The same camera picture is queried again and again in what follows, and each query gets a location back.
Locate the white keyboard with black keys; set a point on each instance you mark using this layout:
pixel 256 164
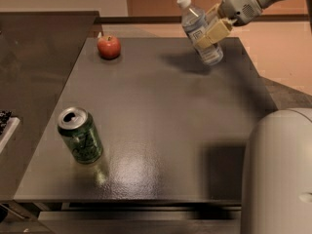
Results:
pixel 8 126

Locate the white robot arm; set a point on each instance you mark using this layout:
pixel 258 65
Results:
pixel 277 172

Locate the green soda can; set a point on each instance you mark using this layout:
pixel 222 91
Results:
pixel 77 128

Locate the red apple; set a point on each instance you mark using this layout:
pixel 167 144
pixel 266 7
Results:
pixel 109 47

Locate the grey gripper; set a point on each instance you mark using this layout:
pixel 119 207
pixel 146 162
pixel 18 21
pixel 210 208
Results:
pixel 239 6

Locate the clear blue plastic water bottle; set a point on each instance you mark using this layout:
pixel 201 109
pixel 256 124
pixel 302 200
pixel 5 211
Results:
pixel 194 24

